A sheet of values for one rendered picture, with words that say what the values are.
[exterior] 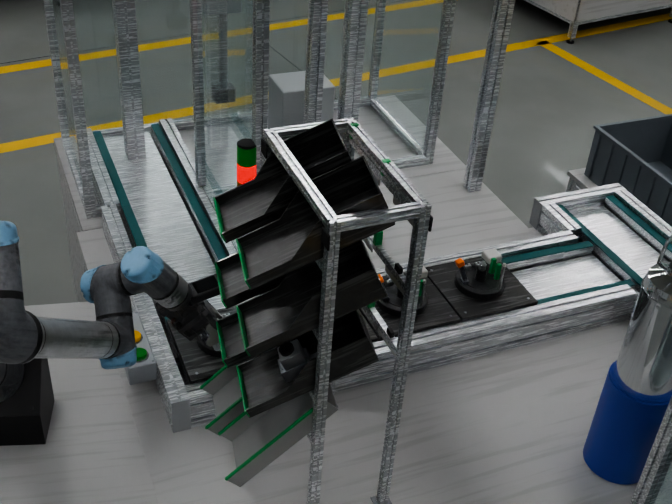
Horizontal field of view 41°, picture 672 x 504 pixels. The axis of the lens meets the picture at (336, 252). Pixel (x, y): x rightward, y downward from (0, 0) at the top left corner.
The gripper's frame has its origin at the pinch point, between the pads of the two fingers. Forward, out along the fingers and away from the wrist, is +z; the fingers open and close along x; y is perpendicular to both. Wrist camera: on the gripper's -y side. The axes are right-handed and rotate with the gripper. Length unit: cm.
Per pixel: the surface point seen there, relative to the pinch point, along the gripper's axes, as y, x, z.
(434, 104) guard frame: -90, -80, 69
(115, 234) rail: 17, -67, 14
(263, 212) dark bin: -25.0, 15.0, -37.9
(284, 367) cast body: -9.0, 31.7, -17.3
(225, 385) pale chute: 8.2, 9.7, 4.0
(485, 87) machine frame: -102, -61, 57
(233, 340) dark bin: -1.9, 13.4, -11.4
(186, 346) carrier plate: 13.2, -11.3, 9.0
